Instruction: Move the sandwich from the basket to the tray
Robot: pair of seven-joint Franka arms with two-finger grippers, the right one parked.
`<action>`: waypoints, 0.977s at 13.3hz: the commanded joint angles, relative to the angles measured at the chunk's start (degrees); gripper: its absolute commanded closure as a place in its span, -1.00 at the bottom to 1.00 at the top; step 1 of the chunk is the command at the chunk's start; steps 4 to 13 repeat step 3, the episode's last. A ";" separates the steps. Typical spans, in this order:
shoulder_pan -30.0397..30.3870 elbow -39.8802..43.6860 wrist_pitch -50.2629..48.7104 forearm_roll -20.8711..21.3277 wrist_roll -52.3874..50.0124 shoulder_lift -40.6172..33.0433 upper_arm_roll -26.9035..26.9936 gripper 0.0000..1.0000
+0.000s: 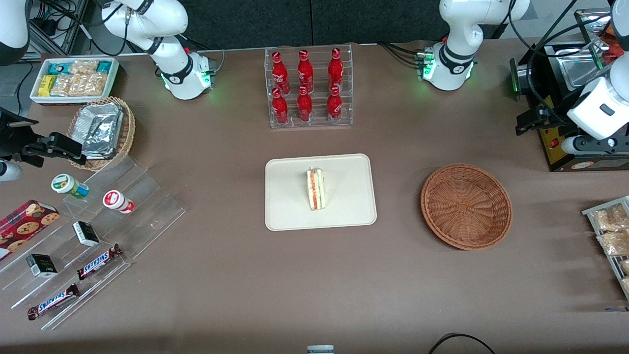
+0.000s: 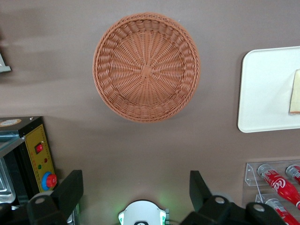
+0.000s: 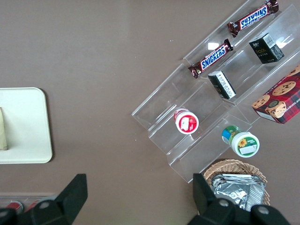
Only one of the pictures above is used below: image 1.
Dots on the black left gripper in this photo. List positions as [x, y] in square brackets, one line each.
[557, 114]

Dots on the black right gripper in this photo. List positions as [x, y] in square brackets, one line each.
[11, 139]

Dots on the triangle sandwich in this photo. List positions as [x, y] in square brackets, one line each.
[316, 189]

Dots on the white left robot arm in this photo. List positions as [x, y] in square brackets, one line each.
[454, 59]

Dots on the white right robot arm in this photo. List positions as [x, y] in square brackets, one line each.
[173, 59]

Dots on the light tan wicker basket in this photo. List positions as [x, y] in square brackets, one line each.
[128, 128]

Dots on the brown wicker basket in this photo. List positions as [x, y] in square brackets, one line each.
[464, 206]

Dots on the cream plastic tray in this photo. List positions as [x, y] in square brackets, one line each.
[285, 196]

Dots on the black countertop machine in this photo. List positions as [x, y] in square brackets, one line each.
[553, 150]

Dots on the green label white cup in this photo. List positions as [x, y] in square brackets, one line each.
[66, 184]

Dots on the silver foil packet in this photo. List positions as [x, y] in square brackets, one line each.
[100, 112]
[100, 140]

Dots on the white rectangular snack bin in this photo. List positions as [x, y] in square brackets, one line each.
[35, 97]

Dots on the yellow snack packet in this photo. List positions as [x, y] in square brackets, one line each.
[46, 86]

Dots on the clear bag of nuts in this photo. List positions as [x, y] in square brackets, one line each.
[65, 85]
[83, 68]
[93, 84]

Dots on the stainless steel pan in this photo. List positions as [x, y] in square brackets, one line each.
[575, 69]

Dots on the teal snack packet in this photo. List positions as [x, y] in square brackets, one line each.
[58, 68]
[103, 66]

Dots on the red label white cup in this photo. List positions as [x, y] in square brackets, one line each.
[115, 200]

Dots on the red tartan cookie box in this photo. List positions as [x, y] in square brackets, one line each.
[24, 226]

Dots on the small black carton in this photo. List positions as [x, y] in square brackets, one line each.
[86, 234]
[41, 266]

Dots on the clear acrylic stepped display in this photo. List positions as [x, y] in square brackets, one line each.
[147, 211]

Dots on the Snickers chocolate bar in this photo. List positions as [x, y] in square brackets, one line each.
[98, 262]
[53, 302]

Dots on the clear bag of crackers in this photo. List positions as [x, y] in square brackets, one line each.
[614, 243]
[612, 219]

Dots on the red cola bottle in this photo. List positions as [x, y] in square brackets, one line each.
[304, 107]
[280, 109]
[280, 73]
[305, 73]
[334, 107]
[335, 71]

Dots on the clear acrylic bottle rack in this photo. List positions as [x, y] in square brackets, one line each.
[318, 117]

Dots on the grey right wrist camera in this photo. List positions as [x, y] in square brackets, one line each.
[10, 171]

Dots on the aluminium frame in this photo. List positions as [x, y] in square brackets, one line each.
[54, 24]

